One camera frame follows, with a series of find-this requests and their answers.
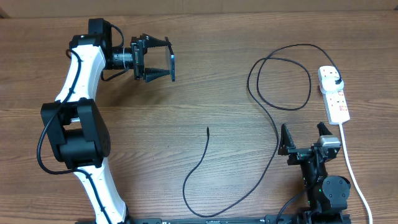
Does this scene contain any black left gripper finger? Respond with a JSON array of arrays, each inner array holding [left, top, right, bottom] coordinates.
[[142, 34, 171, 48], [144, 68, 170, 83]]

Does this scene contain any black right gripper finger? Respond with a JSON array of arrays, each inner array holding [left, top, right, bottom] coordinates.
[[278, 123, 295, 156], [317, 122, 332, 136]]

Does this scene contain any Samsung Galaxy smartphone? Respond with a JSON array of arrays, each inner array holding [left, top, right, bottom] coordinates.
[[165, 37, 175, 82]]

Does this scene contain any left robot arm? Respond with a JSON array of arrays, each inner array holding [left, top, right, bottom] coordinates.
[[38, 34, 175, 223]]

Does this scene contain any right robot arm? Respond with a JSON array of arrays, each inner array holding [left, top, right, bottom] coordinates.
[[274, 122, 351, 224]]

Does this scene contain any white USB charger plug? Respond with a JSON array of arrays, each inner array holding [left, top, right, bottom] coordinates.
[[320, 77, 345, 94]]

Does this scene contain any white power strip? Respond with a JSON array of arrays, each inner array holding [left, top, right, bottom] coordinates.
[[318, 66, 350, 125]]

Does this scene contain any black USB charging cable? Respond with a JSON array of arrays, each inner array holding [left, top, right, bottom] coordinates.
[[182, 44, 343, 218]]

